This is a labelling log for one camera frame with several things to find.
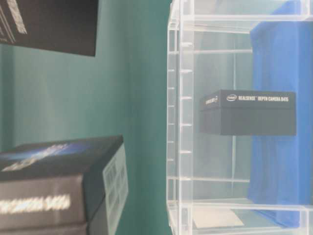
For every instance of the black D415 camera box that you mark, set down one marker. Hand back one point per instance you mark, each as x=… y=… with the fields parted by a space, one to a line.
x=71 y=187

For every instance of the black D435i camera box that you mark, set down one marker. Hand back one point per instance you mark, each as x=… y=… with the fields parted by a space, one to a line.
x=68 y=26

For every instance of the clear plastic storage case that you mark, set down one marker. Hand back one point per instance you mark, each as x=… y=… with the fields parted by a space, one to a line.
x=239 y=154

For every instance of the white paper label in case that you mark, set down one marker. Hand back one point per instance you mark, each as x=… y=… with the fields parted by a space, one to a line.
x=215 y=218

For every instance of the blue cloth in case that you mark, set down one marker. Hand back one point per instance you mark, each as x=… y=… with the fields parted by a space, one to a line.
x=282 y=155

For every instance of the black remaining camera box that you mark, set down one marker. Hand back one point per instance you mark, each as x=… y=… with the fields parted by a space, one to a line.
x=248 y=113

